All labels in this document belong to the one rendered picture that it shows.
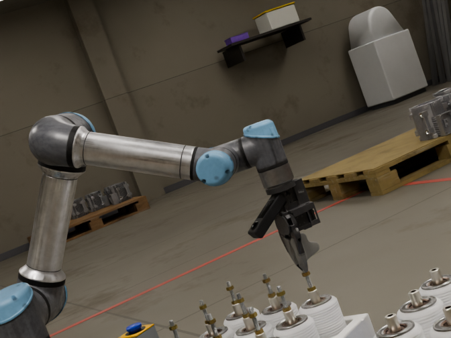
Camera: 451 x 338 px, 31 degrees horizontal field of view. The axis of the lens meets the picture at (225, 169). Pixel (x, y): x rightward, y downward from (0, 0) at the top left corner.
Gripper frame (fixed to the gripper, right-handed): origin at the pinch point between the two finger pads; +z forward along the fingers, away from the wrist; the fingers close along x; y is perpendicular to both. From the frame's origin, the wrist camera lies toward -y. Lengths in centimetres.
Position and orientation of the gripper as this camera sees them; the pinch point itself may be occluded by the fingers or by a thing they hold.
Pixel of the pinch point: (301, 267)
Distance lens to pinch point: 190.8
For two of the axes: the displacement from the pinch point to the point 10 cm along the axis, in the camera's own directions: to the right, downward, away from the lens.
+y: 8.8, -3.5, 3.1
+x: -3.2, 0.4, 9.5
